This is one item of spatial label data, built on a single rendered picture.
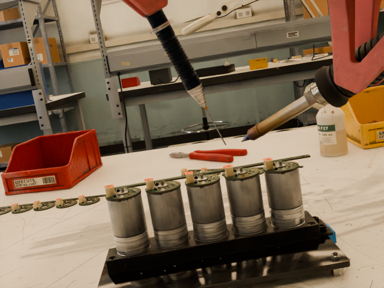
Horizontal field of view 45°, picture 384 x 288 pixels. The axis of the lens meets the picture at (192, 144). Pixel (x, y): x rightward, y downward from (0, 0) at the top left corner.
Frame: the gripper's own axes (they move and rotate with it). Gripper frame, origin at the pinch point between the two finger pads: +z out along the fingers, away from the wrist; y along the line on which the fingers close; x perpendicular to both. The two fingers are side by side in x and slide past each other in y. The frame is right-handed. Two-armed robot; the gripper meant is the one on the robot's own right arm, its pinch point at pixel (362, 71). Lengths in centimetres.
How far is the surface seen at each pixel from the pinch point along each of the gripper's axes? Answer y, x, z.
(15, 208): 1.3, -31.3, 30.9
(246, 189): 0.3, -4.1, 10.4
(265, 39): -192, -117, 61
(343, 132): -27.4, -7.9, 15.6
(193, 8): -331, -285, 105
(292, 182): -2.1, -2.0, 9.5
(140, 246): 5.7, -7.6, 15.5
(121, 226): 6.5, -9.0, 14.3
